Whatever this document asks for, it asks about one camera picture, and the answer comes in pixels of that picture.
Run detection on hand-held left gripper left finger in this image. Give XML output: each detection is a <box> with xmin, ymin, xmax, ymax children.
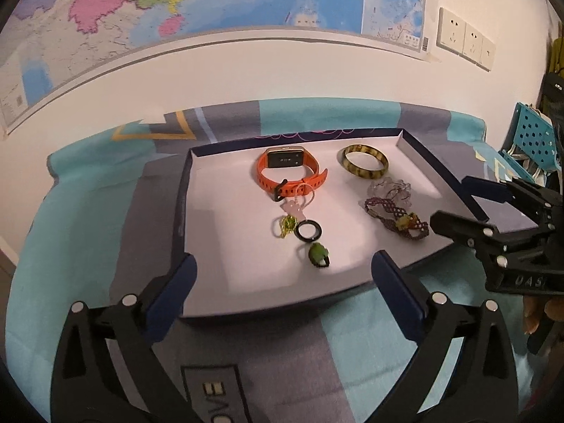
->
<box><xmin>49</xmin><ymin>253</ymin><xmax>197</xmax><ymax>423</ymax></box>

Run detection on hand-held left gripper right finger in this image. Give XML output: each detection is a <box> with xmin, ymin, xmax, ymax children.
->
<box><xmin>371</xmin><ymin>250</ymin><xmax>519</xmax><ymax>423</ymax></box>

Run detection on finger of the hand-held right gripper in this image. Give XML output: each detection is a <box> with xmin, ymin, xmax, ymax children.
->
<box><xmin>461</xmin><ymin>176</ymin><xmax>564</xmax><ymax>223</ymax></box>
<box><xmin>429</xmin><ymin>210</ymin><xmax>505</xmax><ymax>250</ymax></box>

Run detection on white tray with dark rim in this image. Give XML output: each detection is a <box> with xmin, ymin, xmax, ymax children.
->
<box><xmin>176</xmin><ymin>127</ymin><xmax>542</xmax><ymax>319</ymax></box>

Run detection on maroon woven bracelet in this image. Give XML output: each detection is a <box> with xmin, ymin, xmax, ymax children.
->
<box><xmin>364</xmin><ymin>197</ymin><xmax>431</xmax><ymax>241</ymax></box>

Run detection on clear crystal bead bracelet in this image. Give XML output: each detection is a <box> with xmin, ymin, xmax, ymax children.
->
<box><xmin>367</xmin><ymin>177</ymin><xmax>415</xmax><ymax>207</ymax></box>

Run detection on black ring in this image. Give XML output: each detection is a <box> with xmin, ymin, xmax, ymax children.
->
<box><xmin>295</xmin><ymin>219</ymin><xmax>324</xmax><ymax>244</ymax></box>

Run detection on yellow green ring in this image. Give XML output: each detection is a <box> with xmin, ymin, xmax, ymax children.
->
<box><xmin>276</xmin><ymin>214</ymin><xmax>297</xmax><ymax>240</ymax></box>

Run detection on pink ring with charm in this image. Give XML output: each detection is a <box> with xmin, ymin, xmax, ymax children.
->
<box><xmin>279</xmin><ymin>182</ymin><xmax>316</xmax><ymax>222</ymax></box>

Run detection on person's right hand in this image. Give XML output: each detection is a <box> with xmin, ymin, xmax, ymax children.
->
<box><xmin>522</xmin><ymin>294</ymin><xmax>564</xmax><ymax>354</ymax></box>

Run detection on blue perforated basket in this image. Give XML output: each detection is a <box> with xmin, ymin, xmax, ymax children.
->
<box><xmin>497</xmin><ymin>102</ymin><xmax>564</xmax><ymax>186</ymax></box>

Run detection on teal grey printed mat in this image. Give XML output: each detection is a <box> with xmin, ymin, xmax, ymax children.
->
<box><xmin>8</xmin><ymin>99</ymin><xmax>557</xmax><ymax>423</ymax></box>

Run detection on tortoiseshell bangle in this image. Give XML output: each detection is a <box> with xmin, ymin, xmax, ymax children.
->
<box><xmin>338</xmin><ymin>143</ymin><xmax>390</xmax><ymax>182</ymax></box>

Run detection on orange smartwatch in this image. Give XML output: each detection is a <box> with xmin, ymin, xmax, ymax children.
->
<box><xmin>256</xmin><ymin>145</ymin><xmax>331</xmax><ymax>204</ymax></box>

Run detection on yellow cloth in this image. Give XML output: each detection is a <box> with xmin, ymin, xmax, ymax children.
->
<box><xmin>546</xmin><ymin>36</ymin><xmax>564</xmax><ymax>75</ymax></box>

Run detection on white wall socket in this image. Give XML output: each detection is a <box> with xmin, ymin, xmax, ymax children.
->
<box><xmin>436</xmin><ymin>7</ymin><xmax>468</xmax><ymax>54</ymax></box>
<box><xmin>480</xmin><ymin>36</ymin><xmax>497</xmax><ymax>72</ymax></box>
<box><xmin>462</xmin><ymin>22</ymin><xmax>485</xmax><ymax>63</ymax></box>

